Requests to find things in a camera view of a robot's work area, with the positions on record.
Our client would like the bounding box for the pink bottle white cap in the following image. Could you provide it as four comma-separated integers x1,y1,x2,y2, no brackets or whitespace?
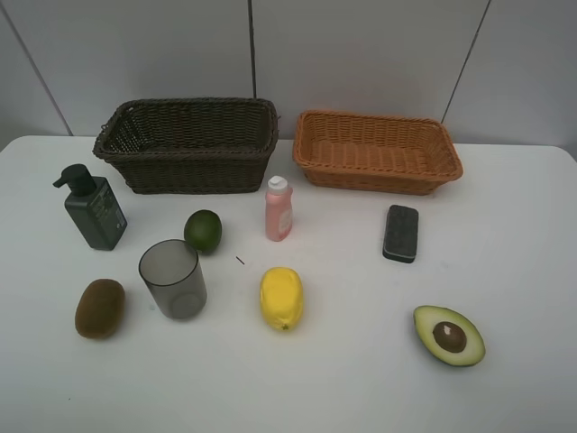
265,175,293,242

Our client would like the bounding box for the yellow lemon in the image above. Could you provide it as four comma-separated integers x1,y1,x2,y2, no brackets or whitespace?
260,267,304,332

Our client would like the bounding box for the green lime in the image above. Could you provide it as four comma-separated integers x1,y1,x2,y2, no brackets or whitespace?
183,209,223,254

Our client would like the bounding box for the black and blue eraser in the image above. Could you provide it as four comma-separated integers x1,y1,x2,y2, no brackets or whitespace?
382,205,419,263

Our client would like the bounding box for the grey translucent plastic cup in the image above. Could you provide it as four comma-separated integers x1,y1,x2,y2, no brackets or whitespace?
138,239,207,321

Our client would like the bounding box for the dark green pump bottle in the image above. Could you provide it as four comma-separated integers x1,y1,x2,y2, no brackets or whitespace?
53,164,127,251

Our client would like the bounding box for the halved avocado with pit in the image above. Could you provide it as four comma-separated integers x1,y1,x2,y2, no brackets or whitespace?
413,305,486,367

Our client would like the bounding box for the brown kiwi fruit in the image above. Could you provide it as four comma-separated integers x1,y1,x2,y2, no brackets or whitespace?
75,279,125,339

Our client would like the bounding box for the orange wicker basket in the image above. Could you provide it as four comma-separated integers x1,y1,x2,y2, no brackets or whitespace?
293,110,463,196

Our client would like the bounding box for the dark brown wicker basket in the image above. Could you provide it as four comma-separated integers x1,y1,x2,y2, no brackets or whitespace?
93,97,279,195

